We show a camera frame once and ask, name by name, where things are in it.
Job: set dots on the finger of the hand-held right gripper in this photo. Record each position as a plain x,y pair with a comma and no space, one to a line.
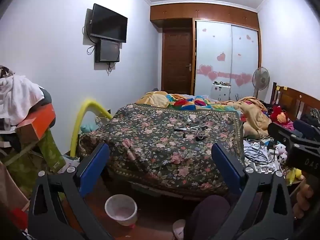
277,130
305,128

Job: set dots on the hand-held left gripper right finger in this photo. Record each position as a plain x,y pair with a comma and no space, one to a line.
225,165

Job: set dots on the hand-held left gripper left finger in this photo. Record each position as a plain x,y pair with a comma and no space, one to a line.
93,165

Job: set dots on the white plastic waste bin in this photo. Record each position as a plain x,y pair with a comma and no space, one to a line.
121,208

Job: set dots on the clear pen with black cap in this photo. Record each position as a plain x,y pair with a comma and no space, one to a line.
183,130

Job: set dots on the person's right hand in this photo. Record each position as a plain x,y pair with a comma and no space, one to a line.
303,200

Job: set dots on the red plush toy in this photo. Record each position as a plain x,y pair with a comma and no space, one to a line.
278,113

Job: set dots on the yellow plush toy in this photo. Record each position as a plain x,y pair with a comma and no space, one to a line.
295,173

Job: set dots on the white plush toy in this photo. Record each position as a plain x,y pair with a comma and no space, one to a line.
281,150

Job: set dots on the white plastic shopping bag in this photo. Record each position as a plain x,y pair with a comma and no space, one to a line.
73,161

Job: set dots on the beige orange blanket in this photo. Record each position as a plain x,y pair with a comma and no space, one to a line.
255,117

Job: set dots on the wooden headboard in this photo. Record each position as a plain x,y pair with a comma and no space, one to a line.
297,101

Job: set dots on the small black device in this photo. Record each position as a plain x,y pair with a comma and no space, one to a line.
200,137

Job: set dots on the green leaf-print bag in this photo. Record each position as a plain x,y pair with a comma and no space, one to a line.
53,152
22,170

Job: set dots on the yellow foam tube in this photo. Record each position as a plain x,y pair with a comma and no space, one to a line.
75,127

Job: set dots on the person's leg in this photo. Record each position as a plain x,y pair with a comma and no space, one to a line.
208,215

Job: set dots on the white standing fan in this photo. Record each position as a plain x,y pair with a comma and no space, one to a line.
260,78

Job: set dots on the small grey cylinder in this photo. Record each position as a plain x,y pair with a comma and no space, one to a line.
188,121

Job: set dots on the dark floral blanket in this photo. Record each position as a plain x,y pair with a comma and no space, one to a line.
155,150

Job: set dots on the small white cabinet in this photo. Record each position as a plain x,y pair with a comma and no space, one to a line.
220,92

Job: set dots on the colourful striped blanket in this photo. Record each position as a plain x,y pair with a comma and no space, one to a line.
195,102

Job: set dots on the orange box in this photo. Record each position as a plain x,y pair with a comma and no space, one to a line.
35,123

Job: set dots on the pale pink slipper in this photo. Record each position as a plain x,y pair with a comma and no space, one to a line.
178,230

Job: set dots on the yellow blanket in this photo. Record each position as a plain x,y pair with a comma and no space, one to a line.
155,100

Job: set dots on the sliding wardrobe with heart stickers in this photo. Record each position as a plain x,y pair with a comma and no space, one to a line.
225,50

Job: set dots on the white towel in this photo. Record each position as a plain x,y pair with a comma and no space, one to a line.
17,97

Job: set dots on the brown wooden door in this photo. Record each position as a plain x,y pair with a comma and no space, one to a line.
176,60

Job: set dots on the wooden overhead cabinet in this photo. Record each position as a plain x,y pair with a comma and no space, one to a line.
200,11

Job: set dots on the small black wall monitor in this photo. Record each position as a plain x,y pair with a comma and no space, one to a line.
108,51

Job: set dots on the black wall television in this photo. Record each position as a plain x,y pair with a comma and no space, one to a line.
108,22

